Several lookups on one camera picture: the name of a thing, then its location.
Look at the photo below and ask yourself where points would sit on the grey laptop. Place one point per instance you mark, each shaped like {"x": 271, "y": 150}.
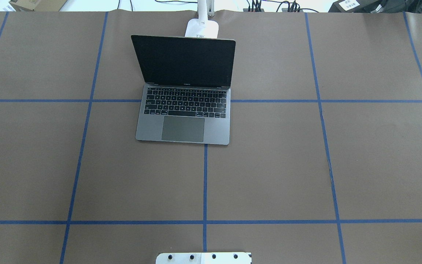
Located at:
{"x": 187, "y": 89}

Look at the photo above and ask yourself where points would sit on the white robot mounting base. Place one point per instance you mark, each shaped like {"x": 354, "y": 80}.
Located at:
{"x": 204, "y": 258}

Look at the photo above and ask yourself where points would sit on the black labelled box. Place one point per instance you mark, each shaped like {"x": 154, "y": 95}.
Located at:
{"x": 371, "y": 6}

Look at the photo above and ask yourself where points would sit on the cardboard box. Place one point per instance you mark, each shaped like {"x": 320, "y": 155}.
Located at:
{"x": 37, "y": 5}

